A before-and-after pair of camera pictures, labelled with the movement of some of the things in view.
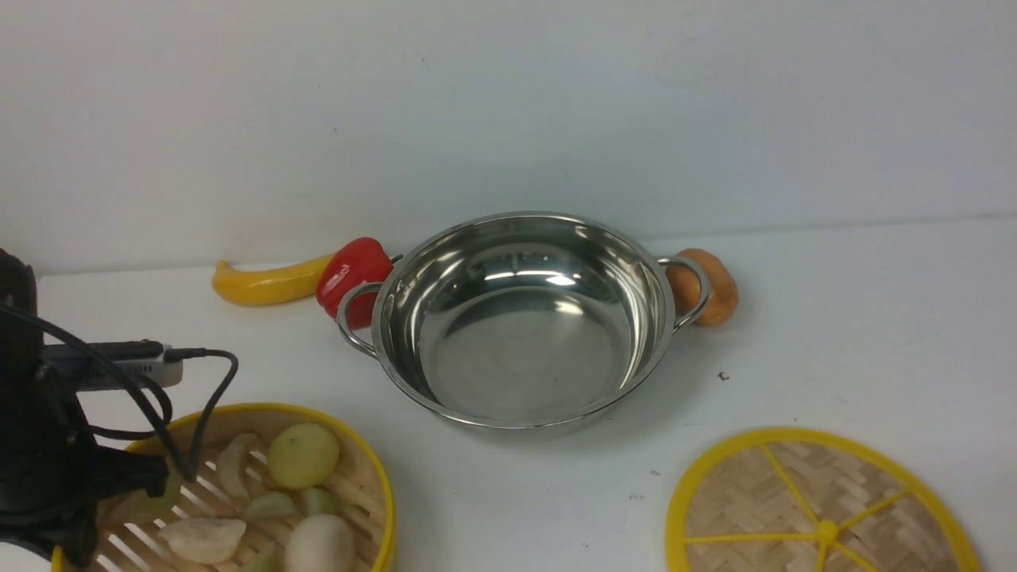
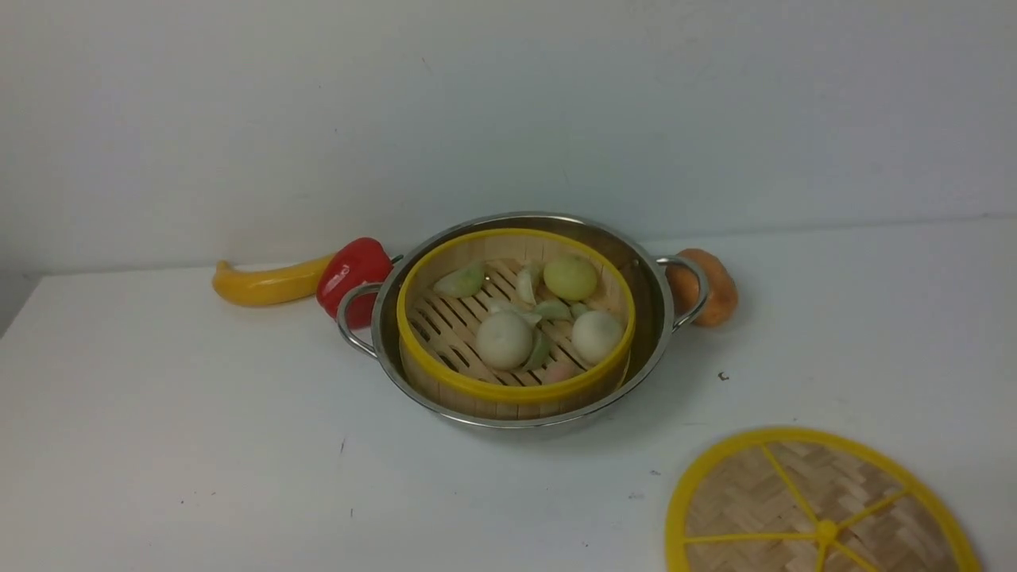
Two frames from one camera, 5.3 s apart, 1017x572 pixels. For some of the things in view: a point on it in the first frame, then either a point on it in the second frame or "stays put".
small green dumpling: (319, 501) -> (553, 310)
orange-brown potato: (685, 286) stays put
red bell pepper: (356, 260) stays put
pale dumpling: (230, 464) -> (525, 289)
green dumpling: (137, 505) -> (463, 283)
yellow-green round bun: (303, 456) -> (570, 277)
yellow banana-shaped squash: (272, 287) stays put
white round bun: (320, 543) -> (504, 340)
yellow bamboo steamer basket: (349, 423) -> (514, 323)
